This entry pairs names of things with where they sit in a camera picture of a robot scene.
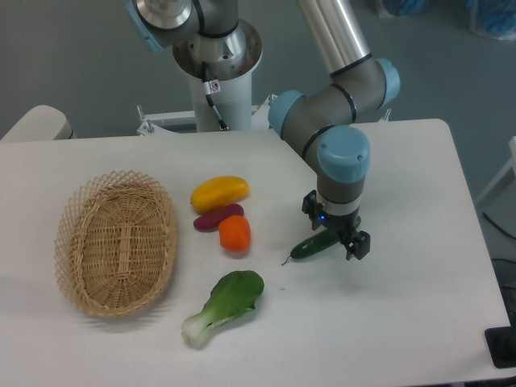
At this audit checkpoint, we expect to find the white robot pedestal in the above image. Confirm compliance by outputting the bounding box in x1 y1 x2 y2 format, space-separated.
137 19 277 135

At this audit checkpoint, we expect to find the white chair armrest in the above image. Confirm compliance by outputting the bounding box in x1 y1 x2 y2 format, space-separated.
1 105 77 144

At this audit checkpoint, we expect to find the white furniture frame right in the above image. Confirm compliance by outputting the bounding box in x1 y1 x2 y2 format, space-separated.
474 137 515 209

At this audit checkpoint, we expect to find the green bok choy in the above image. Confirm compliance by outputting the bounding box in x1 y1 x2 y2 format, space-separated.
181 270 264 347

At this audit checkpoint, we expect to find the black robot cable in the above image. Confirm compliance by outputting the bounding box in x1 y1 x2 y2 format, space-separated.
199 60 231 131

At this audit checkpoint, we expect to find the woven wicker basket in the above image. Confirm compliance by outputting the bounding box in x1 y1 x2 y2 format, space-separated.
55 171 177 318

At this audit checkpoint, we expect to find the yellow mango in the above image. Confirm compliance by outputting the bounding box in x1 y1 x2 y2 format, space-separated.
190 176 250 214

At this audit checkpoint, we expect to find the blue plastic bag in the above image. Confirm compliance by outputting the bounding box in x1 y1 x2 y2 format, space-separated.
466 0 515 41

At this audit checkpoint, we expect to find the green cucumber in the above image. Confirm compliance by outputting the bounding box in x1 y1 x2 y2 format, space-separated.
281 229 340 266

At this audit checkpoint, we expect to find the black device at table edge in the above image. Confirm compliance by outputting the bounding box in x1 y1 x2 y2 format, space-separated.
485 327 515 368

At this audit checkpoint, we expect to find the purple sweet potato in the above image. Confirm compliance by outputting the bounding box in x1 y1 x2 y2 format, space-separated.
193 203 244 231

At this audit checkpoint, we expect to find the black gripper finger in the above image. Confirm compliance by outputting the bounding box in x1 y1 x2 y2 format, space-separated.
340 230 370 260
302 189 323 231

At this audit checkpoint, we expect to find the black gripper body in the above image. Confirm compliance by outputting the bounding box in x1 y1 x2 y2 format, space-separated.
313 200 361 242

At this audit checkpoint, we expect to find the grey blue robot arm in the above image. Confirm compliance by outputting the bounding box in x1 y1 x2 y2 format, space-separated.
126 1 400 259

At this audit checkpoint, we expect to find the orange carrot piece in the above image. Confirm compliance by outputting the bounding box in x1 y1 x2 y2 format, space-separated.
218 215 252 252

